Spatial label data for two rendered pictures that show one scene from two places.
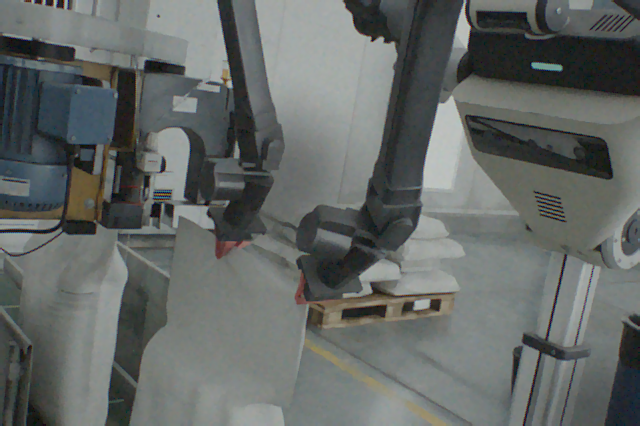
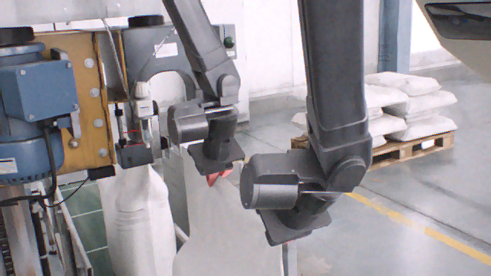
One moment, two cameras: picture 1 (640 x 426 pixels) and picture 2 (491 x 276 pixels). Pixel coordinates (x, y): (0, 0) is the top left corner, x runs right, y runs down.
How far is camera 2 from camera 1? 46 cm
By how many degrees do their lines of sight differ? 14
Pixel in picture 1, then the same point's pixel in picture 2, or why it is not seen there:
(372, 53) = not seen: outside the picture
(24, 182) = (10, 161)
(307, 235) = (247, 190)
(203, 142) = (191, 79)
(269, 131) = (220, 68)
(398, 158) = (325, 93)
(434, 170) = (424, 37)
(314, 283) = (275, 228)
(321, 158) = not seen: hidden behind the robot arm
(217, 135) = not seen: hidden behind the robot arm
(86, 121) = (43, 96)
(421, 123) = (344, 45)
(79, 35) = (20, 16)
